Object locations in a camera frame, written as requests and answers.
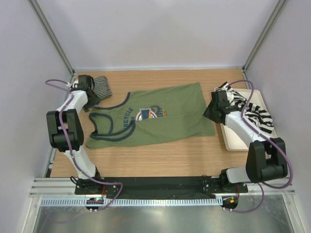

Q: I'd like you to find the slotted cable duct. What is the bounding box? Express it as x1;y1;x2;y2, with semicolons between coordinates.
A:
41;196;223;207

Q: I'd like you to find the green tank top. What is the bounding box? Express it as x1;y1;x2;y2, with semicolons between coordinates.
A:
86;83;215;149

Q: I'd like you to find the aluminium frame rail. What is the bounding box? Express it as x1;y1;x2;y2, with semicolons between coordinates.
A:
29;175;295;200

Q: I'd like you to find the thin-striped black white tank top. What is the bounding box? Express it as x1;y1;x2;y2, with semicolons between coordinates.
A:
91;76;112;100

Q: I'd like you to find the left aluminium corner post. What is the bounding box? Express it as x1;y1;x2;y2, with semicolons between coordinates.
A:
28;0;75;76

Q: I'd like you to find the white plastic tray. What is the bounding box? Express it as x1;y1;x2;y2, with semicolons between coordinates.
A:
220;88;278;151

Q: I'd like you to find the right aluminium corner post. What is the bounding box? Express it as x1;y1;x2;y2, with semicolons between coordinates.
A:
242;0;288;73

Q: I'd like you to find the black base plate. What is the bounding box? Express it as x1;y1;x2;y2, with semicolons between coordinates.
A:
74;176;249;195

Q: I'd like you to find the aluminium corner post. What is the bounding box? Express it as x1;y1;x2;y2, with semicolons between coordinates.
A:
242;0;288;73
28;0;75;76

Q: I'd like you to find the wide-striped black white tank top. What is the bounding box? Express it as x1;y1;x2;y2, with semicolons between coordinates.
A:
214;82;274;135

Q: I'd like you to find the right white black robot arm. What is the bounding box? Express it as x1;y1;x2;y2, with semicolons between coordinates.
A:
203;90;293;192

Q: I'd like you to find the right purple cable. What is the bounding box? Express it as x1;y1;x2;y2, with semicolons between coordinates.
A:
227;80;294;214

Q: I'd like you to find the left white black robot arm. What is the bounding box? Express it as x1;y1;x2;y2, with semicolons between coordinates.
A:
45;75;103;194

